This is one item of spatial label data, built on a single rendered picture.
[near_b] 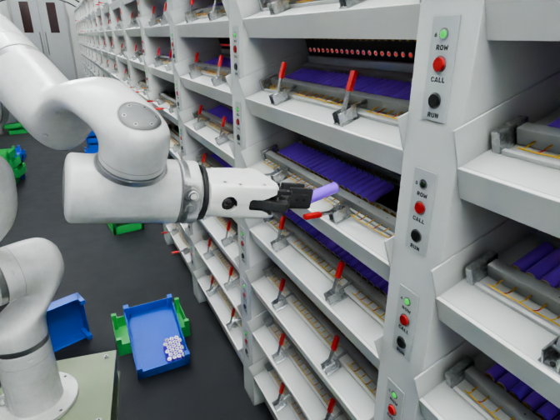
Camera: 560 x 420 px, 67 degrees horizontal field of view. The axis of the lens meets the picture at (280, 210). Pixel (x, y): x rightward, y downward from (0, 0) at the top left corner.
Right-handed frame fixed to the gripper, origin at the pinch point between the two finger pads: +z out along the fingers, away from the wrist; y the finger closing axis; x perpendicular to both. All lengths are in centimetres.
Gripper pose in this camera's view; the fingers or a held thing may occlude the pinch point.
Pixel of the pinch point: (295, 195)
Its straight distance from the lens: 64.8
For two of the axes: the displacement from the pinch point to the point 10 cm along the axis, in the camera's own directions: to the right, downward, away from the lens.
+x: -1.7, 9.4, 3.0
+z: 8.8, 0.1, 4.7
